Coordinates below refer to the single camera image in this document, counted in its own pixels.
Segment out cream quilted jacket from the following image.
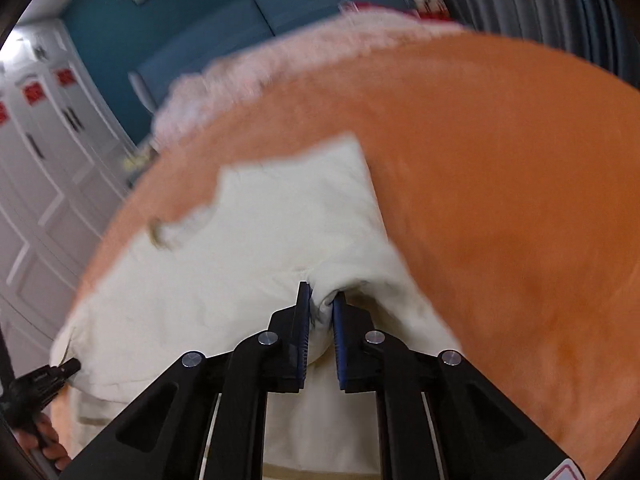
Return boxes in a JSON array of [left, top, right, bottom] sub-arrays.
[[51, 134, 457, 479]]

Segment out person's left hand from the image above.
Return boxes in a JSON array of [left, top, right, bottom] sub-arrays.
[[13, 413, 72, 471]]

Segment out orange velvet bedspread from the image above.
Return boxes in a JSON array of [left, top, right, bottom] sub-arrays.
[[70, 32, 639, 479]]

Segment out white panelled wardrobe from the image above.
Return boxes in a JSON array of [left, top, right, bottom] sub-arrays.
[[1, 20, 134, 374]]

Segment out pink floral quilt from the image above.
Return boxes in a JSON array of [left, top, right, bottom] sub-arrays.
[[151, 2, 465, 153]]

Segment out blue upholstered headboard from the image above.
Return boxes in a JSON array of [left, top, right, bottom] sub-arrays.
[[127, 0, 417, 122]]

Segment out red plush toy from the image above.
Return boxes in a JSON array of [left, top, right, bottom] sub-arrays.
[[412, 0, 451, 22]]

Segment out grey curtain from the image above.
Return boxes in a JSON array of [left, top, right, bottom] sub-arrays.
[[445, 0, 639, 88]]

